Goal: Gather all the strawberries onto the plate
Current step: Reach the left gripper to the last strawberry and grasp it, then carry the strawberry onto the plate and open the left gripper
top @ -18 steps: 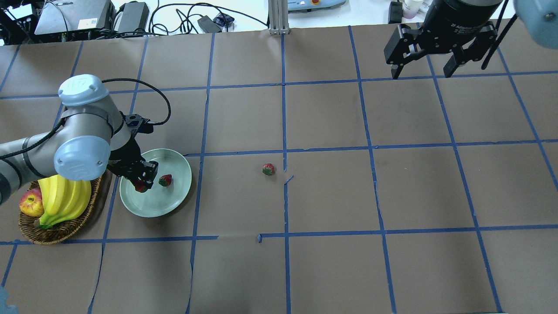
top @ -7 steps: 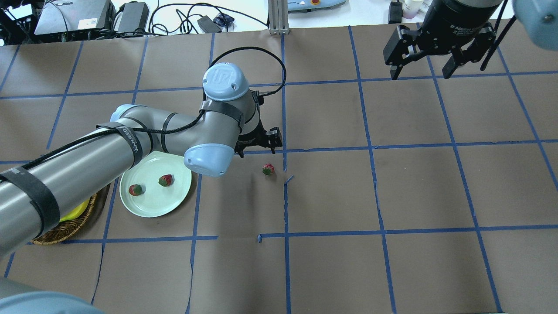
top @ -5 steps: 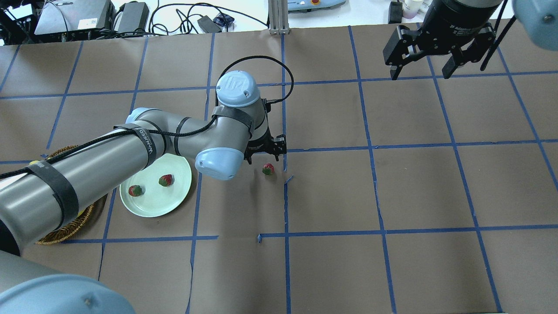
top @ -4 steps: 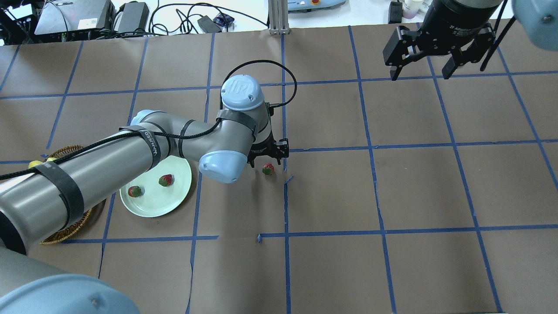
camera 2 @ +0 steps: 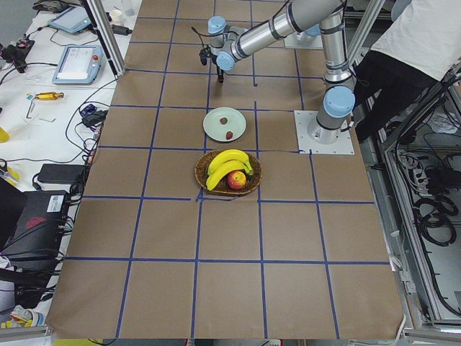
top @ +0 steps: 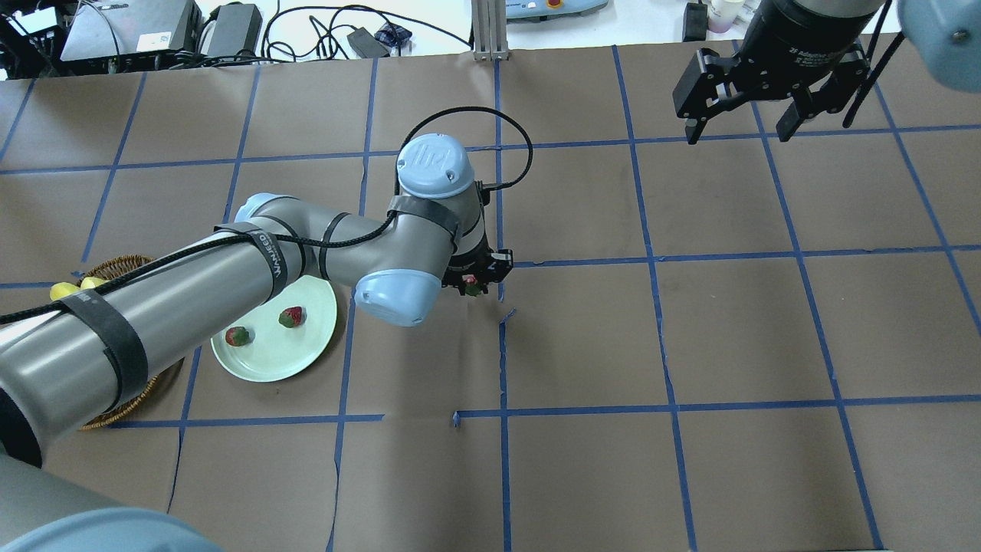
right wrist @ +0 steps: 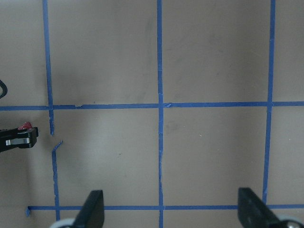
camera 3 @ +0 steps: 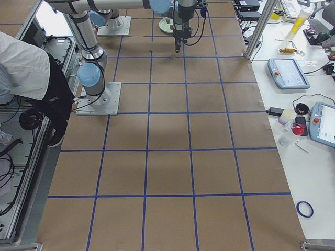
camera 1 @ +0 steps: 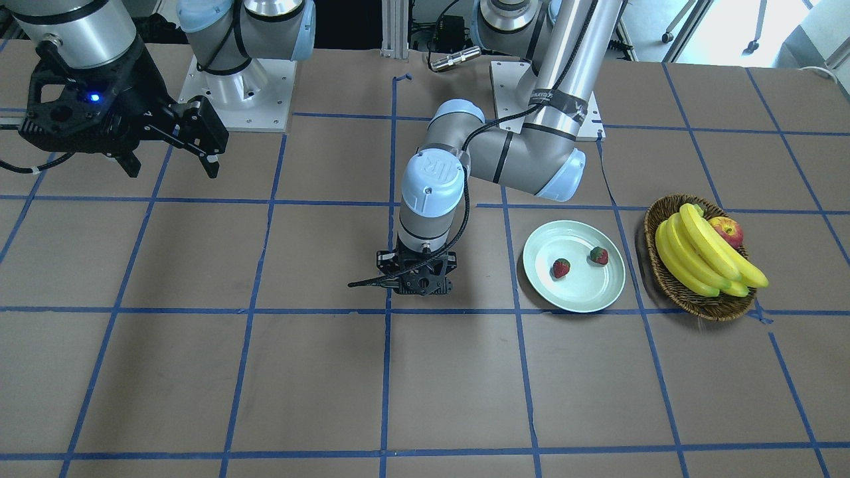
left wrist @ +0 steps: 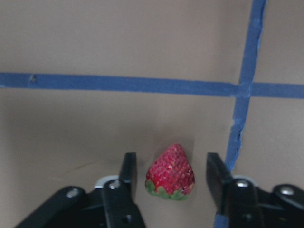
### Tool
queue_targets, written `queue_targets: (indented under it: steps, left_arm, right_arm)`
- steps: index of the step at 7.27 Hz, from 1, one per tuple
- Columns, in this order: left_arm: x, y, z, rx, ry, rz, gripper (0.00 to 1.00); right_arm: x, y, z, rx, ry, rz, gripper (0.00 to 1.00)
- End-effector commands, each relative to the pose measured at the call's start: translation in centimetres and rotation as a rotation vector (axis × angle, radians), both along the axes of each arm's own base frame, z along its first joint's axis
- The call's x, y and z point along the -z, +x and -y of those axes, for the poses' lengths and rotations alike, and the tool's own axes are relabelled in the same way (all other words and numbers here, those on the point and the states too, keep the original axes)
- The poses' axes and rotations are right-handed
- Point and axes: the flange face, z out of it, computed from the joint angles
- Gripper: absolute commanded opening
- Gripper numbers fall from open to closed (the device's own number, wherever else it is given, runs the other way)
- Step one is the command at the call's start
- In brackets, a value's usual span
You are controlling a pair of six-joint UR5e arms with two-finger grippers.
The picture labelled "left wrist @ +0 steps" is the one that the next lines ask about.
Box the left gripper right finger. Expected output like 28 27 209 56
206 152 265 228

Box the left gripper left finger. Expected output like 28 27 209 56
102 152 146 228

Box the strawberry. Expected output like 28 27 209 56
145 144 195 201

